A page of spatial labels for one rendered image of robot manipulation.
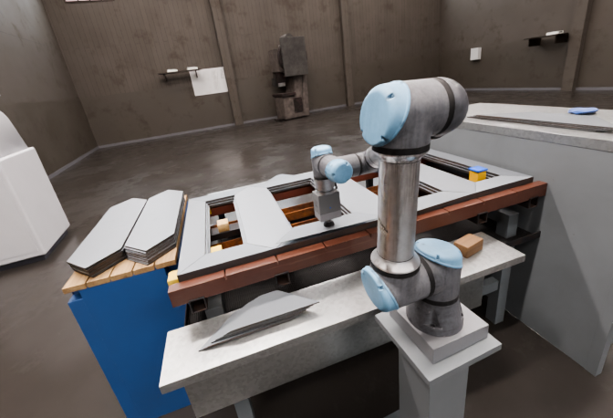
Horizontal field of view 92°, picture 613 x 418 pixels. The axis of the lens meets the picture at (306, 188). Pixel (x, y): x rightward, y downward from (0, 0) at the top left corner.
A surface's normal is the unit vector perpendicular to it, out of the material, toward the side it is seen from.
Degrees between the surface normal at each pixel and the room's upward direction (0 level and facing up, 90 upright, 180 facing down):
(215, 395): 90
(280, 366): 90
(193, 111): 90
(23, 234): 90
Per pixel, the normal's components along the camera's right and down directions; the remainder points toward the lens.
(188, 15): 0.35, 0.29
